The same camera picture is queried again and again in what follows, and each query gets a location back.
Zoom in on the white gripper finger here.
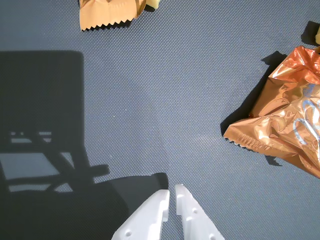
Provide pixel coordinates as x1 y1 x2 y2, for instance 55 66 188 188
174 184 225 240
111 189 170 240

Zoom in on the large copper foil snack bag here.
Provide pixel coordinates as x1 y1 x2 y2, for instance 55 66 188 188
223 45 320 180

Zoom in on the small copper foil wrapper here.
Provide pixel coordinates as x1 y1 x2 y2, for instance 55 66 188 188
79 0 147 32

